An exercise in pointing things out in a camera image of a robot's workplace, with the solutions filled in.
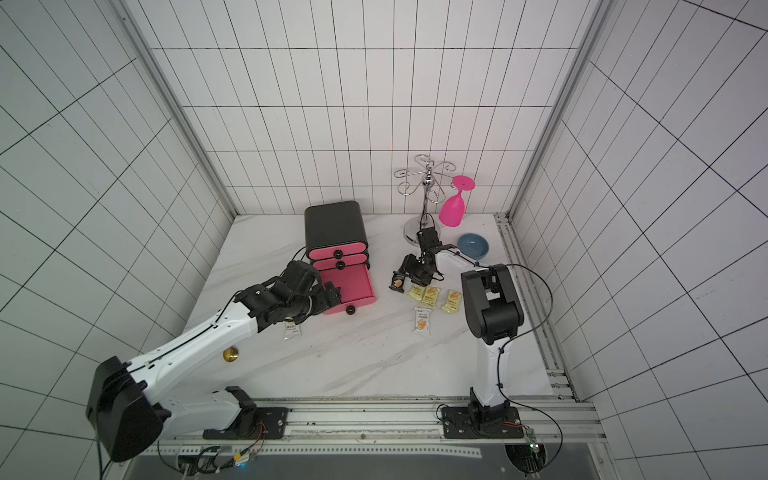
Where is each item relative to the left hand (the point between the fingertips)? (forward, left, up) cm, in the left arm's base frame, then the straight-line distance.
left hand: (325, 307), depth 80 cm
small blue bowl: (+30, -49, -10) cm, 58 cm away
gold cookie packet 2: (+10, -32, -11) cm, 35 cm away
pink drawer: (+16, +1, -2) cm, 16 cm away
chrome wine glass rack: (+37, -32, +14) cm, 50 cm away
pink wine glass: (+35, -39, +2) cm, 53 cm away
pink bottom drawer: (+13, -7, -11) cm, 18 cm away
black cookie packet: (+15, -20, -11) cm, 28 cm away
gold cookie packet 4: (+1, -28, -12) cm, 31 cm away
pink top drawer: (+18, -2, +2) cm, 18 cm away
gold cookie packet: (+11, -27, -11) cm, 31 cm away
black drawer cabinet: (+30, +1, +1) cm, 30 cm away
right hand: (+18, -19, -10) cm, 28 cm away
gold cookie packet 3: (+8, -39, -11) cm, 41 cm away
